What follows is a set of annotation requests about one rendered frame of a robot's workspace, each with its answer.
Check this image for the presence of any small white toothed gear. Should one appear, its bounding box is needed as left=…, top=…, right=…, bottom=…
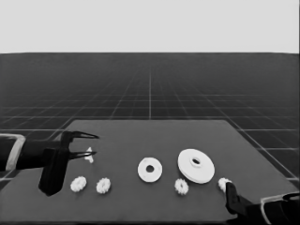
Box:
left=96, top=177, right=113, bottom=195
left=69, top=175, right=88, bottom=193
left=217, top=176, right=233, bottom=193
left=173, top=178, right=190, bottom=196

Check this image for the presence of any large thick white disc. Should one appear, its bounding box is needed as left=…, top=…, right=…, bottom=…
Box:
left=177, top=148, right=216, bottom=185

